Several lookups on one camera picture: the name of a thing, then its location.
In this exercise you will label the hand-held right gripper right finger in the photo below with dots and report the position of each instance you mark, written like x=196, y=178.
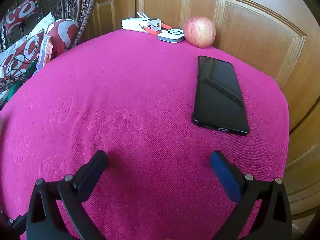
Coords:
x=225, y=175

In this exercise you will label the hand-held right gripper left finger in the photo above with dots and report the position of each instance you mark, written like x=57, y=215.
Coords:
x=90, y=180

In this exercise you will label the black smartphone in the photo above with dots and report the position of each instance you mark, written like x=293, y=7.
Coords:
x=220, y=95

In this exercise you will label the magenta towel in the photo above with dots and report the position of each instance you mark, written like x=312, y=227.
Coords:
x=137, y=92

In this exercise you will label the green cloth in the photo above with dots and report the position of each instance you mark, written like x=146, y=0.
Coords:
x=27, y=70

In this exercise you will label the square red white cushion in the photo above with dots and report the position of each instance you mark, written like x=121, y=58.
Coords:
x=20, y=52

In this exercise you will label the red apple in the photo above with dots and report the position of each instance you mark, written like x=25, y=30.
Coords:
x=198, y=31

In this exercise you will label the white square button device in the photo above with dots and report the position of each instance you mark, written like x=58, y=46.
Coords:
x=172, y=35

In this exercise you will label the round red white cushion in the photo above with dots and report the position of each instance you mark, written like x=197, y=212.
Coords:
x=62, y=32

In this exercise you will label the wooden door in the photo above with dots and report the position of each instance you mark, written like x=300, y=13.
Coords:
x=250, y=25

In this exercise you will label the white multi-port charger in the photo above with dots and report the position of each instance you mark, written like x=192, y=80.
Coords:
x=131, y=23

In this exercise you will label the white pillow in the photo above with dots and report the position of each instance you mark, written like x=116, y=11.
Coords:
x=43, y=22

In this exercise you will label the wicker hanging chair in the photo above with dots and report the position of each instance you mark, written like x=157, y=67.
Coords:
x=87, y=5

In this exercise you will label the small red white cushion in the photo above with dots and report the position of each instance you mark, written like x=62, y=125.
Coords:
x=22, y=12

